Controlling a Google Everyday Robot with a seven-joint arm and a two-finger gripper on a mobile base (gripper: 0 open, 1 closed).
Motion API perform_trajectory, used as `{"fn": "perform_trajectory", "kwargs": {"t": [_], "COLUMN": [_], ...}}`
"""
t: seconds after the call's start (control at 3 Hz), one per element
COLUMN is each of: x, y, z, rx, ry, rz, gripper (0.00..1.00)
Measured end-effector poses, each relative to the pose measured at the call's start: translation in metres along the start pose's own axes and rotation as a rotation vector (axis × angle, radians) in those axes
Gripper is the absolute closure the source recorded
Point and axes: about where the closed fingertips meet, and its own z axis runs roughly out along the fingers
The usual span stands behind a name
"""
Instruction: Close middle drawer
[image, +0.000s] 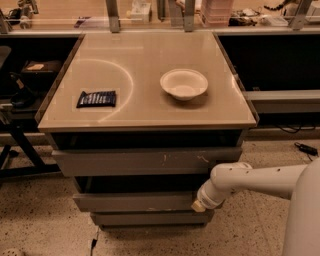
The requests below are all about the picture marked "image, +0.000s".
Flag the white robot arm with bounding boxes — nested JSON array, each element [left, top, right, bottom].
[[192, 158, 320, 256]]

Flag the grey bottom drawer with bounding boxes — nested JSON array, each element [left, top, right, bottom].
[[90, 211, 214, 226]]

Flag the grey top drawer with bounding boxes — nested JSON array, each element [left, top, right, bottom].
[[52, 147, 242, 177]]

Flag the grey drawer cabinet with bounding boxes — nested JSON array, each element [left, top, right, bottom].
[[34, 31, 260, 233]]

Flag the white bowl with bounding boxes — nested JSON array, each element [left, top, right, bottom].
[[160, 69, 208, 101]]

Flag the dark blue snack packet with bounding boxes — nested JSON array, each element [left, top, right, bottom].
[[76, 91, 117, 108]]

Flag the pink plastic crate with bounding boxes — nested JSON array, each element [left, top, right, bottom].
[[200, 0, 234, 27]]

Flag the black metal stand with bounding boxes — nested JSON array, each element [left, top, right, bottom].
[[0, 112, 60, 179]]

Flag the white perforated floor object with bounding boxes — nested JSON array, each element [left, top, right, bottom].
[[0, 248, 25, 256]]

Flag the white small box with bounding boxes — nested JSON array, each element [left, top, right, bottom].
[[129, 0, 151, 23]]

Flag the dark box with label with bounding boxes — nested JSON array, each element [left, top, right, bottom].
[[21, 60, 62, 80]]

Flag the black floor cable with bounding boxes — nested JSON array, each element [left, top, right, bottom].
[[88, 226, 101, 256]]

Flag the black power adapter with cable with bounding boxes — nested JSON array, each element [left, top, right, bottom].
[[294, 142, 319, 161]]

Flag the grey shelf rail right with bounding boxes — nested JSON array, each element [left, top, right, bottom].
[[244, 90, 320, 114]]

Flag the grey metal post middle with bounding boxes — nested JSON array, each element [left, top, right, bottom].
[[184, 0, 195, 32]]

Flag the grey metal post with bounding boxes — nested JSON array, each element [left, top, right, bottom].
[[184, 0, 195, 32], [289, 0, 313, 30], [105, 0, 120, 33]]

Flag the grey metal post left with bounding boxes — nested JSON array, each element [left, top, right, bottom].
[[105, 0, 120, 33]]

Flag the grey metal post right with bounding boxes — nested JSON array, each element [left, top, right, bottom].
[[289, 0, 313, 30]]

